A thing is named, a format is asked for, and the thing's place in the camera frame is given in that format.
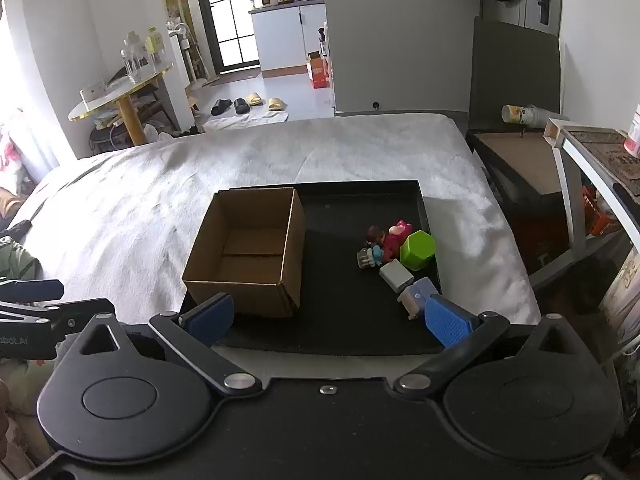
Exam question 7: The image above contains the black-framed glass door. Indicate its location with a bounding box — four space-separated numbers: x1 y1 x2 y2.
190 0 262 73

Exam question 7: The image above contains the black tray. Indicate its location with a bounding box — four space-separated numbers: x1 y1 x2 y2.
177 179 446 357

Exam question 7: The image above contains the black side table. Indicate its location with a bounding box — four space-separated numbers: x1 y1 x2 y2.
465 127 576 271

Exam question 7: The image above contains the orange crate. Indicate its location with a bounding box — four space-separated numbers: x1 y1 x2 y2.
582 185 621 238

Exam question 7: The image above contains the white toy block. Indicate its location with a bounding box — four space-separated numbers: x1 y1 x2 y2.
379 259 416 293

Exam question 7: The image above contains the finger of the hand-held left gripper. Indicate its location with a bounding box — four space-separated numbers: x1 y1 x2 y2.
0 279 65 306
0 297 117 336

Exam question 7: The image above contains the green toy block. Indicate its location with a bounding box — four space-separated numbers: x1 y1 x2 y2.
399 230 437 271

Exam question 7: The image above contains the pink toy figurine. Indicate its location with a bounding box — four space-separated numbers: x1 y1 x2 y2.
382 220 413 263

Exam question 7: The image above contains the white floor mat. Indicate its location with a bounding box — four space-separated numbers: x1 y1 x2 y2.
200 109 291 133

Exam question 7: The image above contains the lilac toy block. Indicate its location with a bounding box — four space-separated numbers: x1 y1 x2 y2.
397 276 442 321

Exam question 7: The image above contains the brown cardboard box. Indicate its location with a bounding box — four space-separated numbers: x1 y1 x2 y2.
181 186 307 319

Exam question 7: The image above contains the pink cup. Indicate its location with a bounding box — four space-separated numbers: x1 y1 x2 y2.
624 105 640 158

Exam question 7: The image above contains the pile of clothes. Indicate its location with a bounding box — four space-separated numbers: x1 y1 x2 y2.
0 110 31 196

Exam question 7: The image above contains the white desk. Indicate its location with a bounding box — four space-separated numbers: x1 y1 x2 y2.
530 117 640 291

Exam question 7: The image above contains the clear glass bottle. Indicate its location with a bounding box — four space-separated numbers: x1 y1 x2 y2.
120 32 144 83

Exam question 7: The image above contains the round gold-edged table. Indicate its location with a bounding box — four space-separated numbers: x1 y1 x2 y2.
67 62 176 146

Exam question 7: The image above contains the brown-haired toy figurine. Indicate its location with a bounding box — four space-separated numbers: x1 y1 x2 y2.
366 225 387 267

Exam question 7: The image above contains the yellow-green bottle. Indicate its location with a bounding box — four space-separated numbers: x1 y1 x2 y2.
145 27 165 63

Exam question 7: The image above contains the person's left hand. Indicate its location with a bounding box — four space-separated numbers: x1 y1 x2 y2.
0 379 10 441

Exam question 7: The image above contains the white plastic bag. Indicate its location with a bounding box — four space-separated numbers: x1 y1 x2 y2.
142 122 173 145

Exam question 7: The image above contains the white kitchen cabinet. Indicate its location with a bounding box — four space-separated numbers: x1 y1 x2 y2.
248 0 328 73

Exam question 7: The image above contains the stack of paper cups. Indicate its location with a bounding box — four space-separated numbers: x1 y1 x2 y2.
501 104 571 127

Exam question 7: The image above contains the green garment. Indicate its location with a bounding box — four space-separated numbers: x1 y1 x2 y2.
0 236 41 283

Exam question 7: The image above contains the grey chair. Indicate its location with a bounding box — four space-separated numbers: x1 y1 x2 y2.
467 16 563 128

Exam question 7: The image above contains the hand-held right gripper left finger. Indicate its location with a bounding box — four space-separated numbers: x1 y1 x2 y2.
67 293 263 395

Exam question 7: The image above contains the orange cardboard box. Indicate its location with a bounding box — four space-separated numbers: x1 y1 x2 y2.
306 51 331 90

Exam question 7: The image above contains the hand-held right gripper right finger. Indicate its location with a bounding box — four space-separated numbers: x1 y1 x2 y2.
394 294 588 401

